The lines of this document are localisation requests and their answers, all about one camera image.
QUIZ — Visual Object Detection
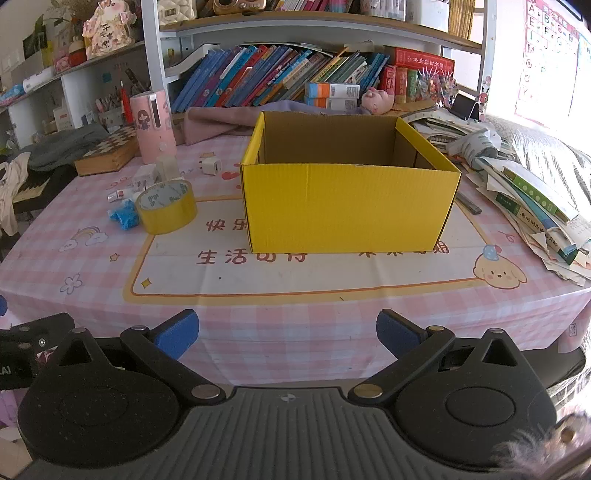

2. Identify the grey cloth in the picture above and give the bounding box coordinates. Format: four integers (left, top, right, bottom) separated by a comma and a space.
21, 124, 112, 172

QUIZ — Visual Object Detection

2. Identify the wooden chess box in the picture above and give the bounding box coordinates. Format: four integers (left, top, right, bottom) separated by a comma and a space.
74, 126, 139, 177

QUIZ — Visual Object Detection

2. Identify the pink checked printed tablecloth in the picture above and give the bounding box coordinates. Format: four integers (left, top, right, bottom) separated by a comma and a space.
0, 134, 591, 388

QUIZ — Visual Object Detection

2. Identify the white bookshelf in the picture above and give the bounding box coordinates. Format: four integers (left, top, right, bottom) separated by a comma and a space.
0, 0, 497, 153

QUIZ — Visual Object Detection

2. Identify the beige cloth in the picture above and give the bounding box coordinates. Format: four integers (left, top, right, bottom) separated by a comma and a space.
0, 152, 33, 236

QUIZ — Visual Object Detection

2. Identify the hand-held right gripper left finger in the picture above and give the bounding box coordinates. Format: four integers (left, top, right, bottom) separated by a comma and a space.
54, 310, 228, 401

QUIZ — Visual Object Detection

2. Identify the red thick book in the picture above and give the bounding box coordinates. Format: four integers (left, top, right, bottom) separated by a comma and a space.
379, 65, 399, 103

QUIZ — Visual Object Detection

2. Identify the pink pig doll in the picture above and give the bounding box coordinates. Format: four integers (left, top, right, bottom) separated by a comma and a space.
360, 88, 397, 115

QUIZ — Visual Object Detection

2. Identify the row of colourful leaning books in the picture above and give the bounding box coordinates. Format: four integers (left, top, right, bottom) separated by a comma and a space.
171, 44, 391, 109

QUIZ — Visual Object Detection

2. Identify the orange white carton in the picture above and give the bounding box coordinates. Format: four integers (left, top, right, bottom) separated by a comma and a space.
305, 83, 361, 99
307, 97, 361, 112

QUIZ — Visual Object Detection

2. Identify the alphabet wall poster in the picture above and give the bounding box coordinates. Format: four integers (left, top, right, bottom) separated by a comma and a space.
515, 0, 591, 123

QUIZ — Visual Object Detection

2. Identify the yellow tape roll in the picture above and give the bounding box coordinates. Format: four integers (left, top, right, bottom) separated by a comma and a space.
135, 180, 198, 235

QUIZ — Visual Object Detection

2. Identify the cup of pens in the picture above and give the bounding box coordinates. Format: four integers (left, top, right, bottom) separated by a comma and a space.
95, 80, 134, 127

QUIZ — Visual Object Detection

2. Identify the pink floral doll ornament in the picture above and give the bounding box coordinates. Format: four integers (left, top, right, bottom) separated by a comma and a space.
82, 0, 138, 60

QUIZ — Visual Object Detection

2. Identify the white quilted bag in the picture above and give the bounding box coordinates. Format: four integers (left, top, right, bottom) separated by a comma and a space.
157, 0, 198, 25

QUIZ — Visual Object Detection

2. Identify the colourful spiky decoration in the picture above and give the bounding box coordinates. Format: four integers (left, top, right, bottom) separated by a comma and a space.
418, 69, 458, 109

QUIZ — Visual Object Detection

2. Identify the black phone stand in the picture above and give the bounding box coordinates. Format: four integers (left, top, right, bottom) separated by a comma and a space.
450, 93, 481, 121

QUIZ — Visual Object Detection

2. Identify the grey blanket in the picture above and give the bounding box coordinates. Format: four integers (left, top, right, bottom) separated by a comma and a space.
485, 115, 591, 208

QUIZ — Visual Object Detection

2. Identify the purple cloth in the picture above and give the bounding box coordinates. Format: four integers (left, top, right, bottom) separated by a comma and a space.
184, 99, 370, 146

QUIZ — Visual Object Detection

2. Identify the red boxed dictionary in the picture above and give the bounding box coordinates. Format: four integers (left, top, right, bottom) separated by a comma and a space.
384, 46, 455, 77

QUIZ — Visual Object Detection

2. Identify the pile of papers and booklets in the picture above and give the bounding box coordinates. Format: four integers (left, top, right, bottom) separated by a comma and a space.
406, 108, 591, 287

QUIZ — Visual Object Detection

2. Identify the black pen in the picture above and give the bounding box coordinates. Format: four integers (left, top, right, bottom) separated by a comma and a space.
455, 189, 482, 215

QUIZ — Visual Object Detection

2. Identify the row of slim pastel books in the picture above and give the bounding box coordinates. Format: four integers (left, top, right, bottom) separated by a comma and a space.
268, 0, 451, 24

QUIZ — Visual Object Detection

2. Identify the pink cylindrical pen holder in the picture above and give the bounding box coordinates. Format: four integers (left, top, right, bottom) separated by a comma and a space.
129, 90, 177, 165

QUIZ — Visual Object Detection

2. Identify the large white charger block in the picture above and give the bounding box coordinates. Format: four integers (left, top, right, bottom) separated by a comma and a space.
133, 165, 158, 191

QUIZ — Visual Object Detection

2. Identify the gold camera-shaped ornament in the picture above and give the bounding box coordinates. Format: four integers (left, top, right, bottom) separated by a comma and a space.
212, 0, 266, 17

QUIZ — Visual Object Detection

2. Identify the blue wrapper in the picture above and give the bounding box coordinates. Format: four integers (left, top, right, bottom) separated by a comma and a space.
107, 199, 140, 230

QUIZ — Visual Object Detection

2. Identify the translucent white small box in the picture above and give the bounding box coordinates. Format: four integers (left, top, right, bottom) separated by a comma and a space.
156, 154, 180, 182

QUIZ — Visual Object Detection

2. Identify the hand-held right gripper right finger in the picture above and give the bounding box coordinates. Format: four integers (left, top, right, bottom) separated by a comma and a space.
348, 310, 528, 401

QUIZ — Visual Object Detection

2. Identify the dark seat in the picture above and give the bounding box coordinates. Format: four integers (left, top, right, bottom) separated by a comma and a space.
522, 346, 586, 393

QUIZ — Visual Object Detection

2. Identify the yellow cardboard box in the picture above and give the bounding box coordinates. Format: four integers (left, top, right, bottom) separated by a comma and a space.
239, 111, 462, 254

